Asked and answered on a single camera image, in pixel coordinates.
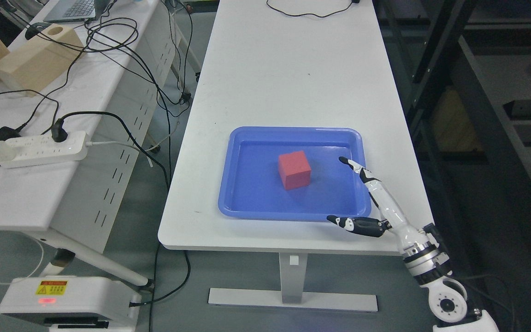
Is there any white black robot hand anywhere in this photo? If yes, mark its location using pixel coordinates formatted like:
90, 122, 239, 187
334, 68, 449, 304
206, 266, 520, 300
327, 157, 431, 253

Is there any white floor device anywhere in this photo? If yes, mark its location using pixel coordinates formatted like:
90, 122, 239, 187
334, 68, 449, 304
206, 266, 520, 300
0, 276, 142, 332

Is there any grey laptop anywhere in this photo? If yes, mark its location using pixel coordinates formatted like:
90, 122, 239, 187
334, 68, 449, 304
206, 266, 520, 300
43, 0, 110, 23

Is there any black power cable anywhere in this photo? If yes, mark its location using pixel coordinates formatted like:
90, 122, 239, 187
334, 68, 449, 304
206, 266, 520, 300
52, 111, 191, 332

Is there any black metal shelf right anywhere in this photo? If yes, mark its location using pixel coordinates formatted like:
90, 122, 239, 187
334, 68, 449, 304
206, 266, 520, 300
373, 0, 531, 332

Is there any blue plastic tray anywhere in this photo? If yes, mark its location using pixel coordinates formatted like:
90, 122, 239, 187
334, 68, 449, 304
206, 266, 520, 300
218, 126, 371, 221

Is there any pink foam block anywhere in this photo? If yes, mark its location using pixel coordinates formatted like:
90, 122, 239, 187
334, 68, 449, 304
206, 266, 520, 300
278, 150, 312, 190

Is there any white folding table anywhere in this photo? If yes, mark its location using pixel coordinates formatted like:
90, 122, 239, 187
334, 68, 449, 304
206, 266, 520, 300
0, 0, 185, 288

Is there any white power strip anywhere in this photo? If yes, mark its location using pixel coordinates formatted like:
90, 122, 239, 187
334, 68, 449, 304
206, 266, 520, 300
0, 130, 90, 168

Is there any white desk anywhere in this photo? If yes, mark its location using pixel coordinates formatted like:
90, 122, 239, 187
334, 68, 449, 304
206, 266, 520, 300
158, 0, 433, 312

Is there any wooden box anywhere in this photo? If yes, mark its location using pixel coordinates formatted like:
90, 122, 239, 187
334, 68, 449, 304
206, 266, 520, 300
0, 24, 83, 97

